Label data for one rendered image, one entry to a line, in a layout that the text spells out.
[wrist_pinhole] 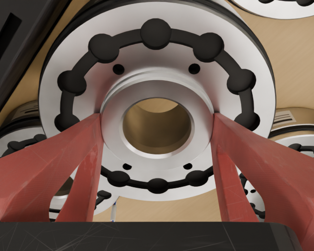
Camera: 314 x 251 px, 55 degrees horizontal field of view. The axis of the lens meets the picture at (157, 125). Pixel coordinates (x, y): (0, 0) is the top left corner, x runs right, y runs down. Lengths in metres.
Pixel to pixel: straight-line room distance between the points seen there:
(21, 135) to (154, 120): 0.10
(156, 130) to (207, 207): 0.18
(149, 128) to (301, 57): 0.12
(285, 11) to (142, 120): 0.09
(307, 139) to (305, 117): 0.02
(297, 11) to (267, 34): 0.04
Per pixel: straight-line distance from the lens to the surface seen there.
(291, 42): 0.22
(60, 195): 0.25
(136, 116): 0.15
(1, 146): 0.23
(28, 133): 0.22
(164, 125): 0.15
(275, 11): 0.17
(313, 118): 0.24
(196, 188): 0.16
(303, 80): 0.24
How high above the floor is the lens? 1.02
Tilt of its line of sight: 52 degrees down
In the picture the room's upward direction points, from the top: 179 degrees clockwise
